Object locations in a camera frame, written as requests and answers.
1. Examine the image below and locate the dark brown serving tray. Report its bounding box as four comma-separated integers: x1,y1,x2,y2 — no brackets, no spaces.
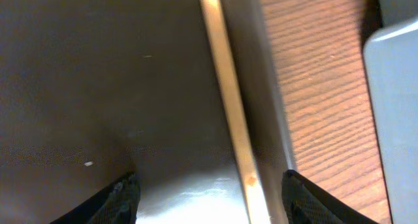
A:
1,0,289,223

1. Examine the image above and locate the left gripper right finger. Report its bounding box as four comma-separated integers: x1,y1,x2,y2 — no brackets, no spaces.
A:
281,170,376,224

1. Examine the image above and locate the wooden chopstick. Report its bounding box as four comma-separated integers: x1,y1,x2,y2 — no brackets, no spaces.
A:
200,0,270,224

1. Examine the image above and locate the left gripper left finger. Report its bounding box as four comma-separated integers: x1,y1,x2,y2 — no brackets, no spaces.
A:
52,172,140,224

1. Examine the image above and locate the grey dishwasher rack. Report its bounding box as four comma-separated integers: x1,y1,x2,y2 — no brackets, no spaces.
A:
363,0,417,223

